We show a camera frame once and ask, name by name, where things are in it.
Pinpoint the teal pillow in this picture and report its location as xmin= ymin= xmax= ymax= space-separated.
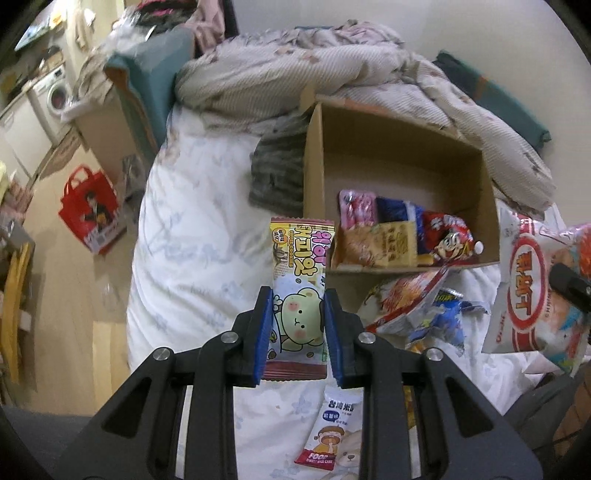
xmin=434 ymin=50 xmax=552 ymax=153

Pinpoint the dark blue flat wrapper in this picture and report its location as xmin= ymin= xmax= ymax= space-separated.
xmin=376 ymin=197 xmax=428 ymax=254

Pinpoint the pink girl snack pack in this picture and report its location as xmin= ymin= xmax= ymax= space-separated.
xmin=339 ymin=189 xmax=379 ymax=230

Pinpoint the orange yellow snack bag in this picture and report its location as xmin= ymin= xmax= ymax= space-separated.
xmin=332 ymin=221 xmax=418 ymax=269

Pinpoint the blue angel snack bag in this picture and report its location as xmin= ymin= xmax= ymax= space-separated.
xmin=406 ymin=288 xmax=490 ymax=355

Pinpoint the teal cushion on box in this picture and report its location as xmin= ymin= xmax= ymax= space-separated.
xmin=103 ymin=27 xmax=195 ymax=162

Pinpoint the white rice cake pack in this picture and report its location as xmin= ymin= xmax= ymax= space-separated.
xmin=294 ymin=386 xmax=363 ymax=472

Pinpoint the white bed sheet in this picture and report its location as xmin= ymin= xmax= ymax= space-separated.
xmin=127 ymin=106 xmax=578 ymax=479

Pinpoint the red white printed snack bag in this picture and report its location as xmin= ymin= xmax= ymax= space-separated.
xmin=358 ymin=268 xmax=449 ymax=336

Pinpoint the grey striped cloth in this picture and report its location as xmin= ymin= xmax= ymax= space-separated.
xmin=249 ymin=115 xmax=310 ymax=217

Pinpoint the white red shrimp cracker bag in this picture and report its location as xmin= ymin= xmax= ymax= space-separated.
xmin=482 ymin=207 xmax=590 ymax=375

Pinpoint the white washing machine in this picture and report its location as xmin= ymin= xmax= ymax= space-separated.
xmin=27 ymin=64 xmax=71 ymax=147

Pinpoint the red cartoon face candy bag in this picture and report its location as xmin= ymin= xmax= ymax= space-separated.
xmin=418 ymin=211 xmax=484 ymax=266

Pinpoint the brown cardboard box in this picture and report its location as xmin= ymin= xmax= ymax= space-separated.
xmin=299 ymin=85 xmax=502 ymax=315

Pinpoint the yellow bear candy bar pack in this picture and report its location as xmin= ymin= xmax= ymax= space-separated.
xmin=263 ymin=217 xmax=335 ymax=381

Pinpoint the pink hanging cloth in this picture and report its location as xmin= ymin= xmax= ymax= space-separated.
xmin=182 ymin=0 xmax=225 ymax=52

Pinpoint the red shopping bag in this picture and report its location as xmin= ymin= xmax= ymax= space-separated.
xmin=59 ymin=164 xmax=126 ymax=255

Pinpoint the floral quilted duvet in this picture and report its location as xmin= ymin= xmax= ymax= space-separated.
xmin=174 ymin=21 xmax=556 ymax=212

